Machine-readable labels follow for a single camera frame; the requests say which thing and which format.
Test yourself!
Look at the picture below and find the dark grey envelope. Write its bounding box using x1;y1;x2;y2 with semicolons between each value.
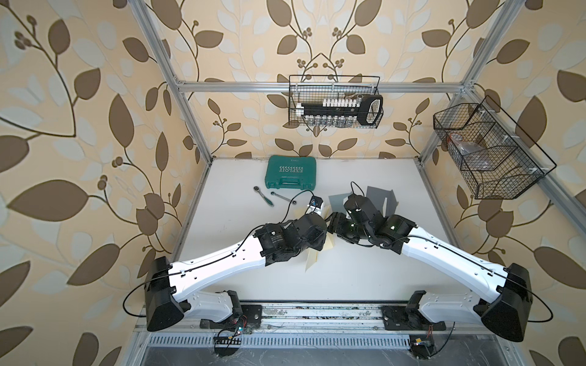
366;186;398;217

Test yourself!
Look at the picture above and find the black wire basket wall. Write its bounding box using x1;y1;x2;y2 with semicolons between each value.
288;74;384;129
433;95;557;200

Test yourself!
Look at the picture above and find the clear plastic bag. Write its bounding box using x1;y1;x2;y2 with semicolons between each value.
449;133;491;171

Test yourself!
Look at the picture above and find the silver combination wrench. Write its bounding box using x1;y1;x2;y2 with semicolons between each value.
270;192;297;205

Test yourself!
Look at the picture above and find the green tool case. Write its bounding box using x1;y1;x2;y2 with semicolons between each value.
265;156;317;191

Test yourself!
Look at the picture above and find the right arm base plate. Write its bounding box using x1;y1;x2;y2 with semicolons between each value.
380;291;447;332

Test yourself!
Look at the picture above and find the electronics board with wires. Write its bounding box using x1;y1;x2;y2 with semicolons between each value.
213;317;247;358
409;328;436;359

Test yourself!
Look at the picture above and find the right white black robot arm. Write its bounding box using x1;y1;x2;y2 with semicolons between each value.
326;194;535;343

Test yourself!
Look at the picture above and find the aluminium rail front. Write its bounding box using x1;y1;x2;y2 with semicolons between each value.
133;300;514;335

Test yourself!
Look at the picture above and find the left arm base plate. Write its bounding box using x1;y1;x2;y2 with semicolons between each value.
199;290;262;330

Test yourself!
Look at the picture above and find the yellow envelope red seal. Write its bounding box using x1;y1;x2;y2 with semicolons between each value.
305;233;334;271

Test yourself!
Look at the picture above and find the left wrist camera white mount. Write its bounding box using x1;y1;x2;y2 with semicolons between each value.
305;195;324;217

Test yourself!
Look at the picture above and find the ratchet wrench green handle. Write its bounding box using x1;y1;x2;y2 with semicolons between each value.
253;186;274;207

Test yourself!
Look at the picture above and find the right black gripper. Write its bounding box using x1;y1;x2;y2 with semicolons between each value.
324;210;372;243

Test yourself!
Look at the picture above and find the black socket set holder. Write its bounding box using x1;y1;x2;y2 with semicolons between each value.
293;95;384;128

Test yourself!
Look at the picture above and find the black wire basket back wall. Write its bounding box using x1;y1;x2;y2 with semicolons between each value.
288;74;384;129

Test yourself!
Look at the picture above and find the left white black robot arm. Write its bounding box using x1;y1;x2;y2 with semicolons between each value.
143;212;327;332

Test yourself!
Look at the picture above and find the left electronics board with wires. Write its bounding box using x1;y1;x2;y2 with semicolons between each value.
213;317;247;358

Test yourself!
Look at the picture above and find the light blue envelope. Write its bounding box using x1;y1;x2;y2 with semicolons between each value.
328;192;351;214

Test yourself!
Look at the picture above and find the black wire basket right wall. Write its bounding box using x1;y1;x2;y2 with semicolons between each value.
433;95;557;200

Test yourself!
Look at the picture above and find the right electronics board with wires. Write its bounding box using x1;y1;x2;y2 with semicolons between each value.
409;328;436;359

